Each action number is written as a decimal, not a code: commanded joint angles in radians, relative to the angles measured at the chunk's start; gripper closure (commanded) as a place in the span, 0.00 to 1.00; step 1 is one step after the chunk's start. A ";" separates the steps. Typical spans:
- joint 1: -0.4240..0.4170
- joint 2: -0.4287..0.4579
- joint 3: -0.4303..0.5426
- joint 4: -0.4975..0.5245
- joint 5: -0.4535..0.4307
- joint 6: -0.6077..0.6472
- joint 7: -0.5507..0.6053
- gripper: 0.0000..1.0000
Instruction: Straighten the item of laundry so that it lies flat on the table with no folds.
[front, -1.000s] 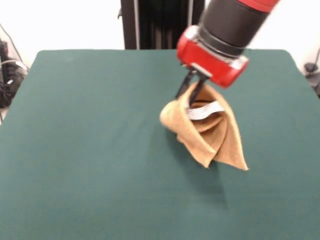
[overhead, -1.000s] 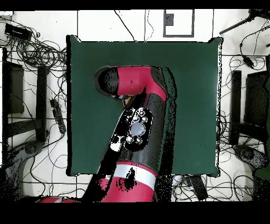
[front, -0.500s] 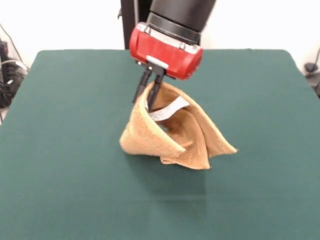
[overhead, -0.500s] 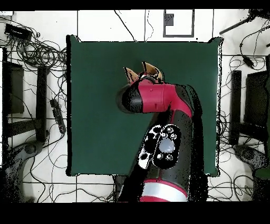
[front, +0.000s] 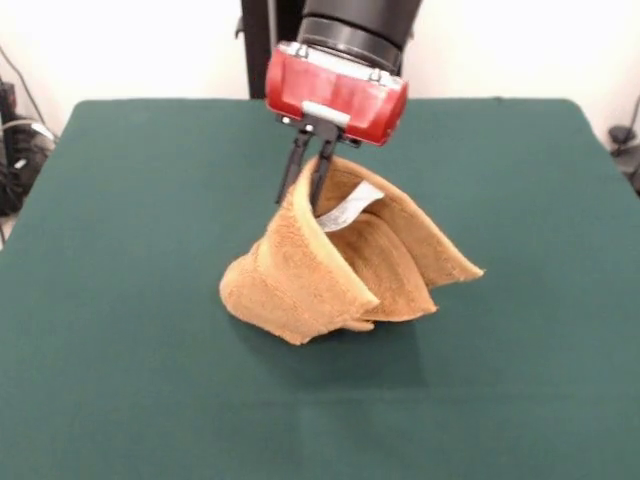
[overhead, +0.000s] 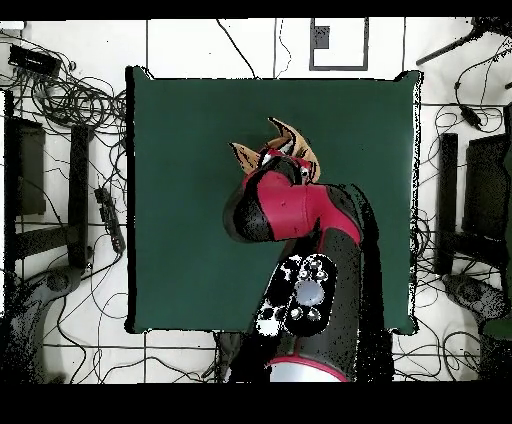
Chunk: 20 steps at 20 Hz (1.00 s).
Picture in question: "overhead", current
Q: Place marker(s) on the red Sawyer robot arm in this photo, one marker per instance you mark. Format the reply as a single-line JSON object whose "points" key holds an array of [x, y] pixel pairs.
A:
{"points": [[296, 208]]}

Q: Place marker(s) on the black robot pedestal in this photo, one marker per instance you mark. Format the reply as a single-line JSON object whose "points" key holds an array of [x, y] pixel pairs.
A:
{"points": [[230, 352]]}

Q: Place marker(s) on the tan terry towel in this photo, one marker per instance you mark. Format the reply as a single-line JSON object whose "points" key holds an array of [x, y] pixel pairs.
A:
{"points": [[244, 155]]}

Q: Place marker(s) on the dark green table cloth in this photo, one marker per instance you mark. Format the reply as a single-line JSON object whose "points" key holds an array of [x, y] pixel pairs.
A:
{"points": [[180, 200]]}

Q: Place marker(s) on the black electronics box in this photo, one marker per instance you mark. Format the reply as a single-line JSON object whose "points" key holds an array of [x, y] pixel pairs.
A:
{"points": [[34, 60]]}

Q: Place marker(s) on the black stand frame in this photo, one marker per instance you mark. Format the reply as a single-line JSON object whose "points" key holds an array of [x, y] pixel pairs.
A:
{"points": [[78, 192], [447, 200]]}

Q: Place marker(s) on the grey square floor frame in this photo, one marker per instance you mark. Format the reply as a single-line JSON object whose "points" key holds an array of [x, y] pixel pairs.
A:
{"points": [[311, 48]]}

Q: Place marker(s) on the grey stand base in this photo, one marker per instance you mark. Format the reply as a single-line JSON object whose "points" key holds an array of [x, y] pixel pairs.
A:
{"points": [[56, 282], [468, 292]]}

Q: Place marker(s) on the black tripod leg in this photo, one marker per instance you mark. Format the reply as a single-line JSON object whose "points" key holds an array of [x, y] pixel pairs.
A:
{"points": [[448, 48]]}

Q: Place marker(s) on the black power strip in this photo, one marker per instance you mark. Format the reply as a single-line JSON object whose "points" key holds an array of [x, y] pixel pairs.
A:
{"points": [[110, 220]]}

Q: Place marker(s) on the black power adapter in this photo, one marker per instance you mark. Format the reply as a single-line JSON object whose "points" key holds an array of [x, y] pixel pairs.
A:
{"points": [[471, 116]]}

